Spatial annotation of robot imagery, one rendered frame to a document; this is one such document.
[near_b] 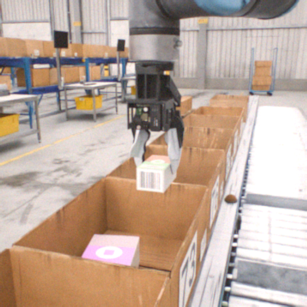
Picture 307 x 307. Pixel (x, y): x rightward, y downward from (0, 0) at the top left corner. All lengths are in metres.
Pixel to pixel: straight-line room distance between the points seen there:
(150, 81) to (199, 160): 0.71
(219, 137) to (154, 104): 1.08
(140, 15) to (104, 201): 0.55
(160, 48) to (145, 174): 0.23
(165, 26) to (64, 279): 0.45
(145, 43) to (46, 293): 0.46
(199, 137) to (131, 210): 0.79
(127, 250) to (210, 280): 0.19
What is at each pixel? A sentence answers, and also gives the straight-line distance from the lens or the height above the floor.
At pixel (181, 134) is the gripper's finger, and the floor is 1.23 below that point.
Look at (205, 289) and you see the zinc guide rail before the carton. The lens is 0.81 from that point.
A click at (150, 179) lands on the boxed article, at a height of 1.14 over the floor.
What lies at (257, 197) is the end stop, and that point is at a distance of 1.63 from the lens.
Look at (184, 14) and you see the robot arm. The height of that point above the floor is 1.43.
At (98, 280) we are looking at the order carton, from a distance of 0.62.
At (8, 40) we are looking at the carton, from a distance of 7.47.
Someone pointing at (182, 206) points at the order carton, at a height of 0.99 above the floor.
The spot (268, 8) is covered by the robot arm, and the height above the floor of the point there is 1.44.
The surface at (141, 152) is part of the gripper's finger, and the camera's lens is 0.70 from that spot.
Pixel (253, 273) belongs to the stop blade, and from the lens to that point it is 1.10.
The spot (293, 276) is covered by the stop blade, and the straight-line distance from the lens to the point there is 1.10.
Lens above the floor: 1.37
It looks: 16 degrees down
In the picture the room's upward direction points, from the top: straight up
